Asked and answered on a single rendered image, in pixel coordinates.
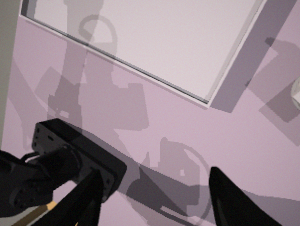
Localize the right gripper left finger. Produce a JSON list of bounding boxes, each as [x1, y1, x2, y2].
[[31, 169, 104, 226]]

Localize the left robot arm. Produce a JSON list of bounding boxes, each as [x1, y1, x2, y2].
[[0, 121, 118, 218]]

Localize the white l-shaped bracket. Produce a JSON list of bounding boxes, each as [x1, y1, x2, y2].
[[291, 89, 300, 105]]

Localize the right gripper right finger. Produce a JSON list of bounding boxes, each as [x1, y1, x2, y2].
[[209, 166, 282, 226]]

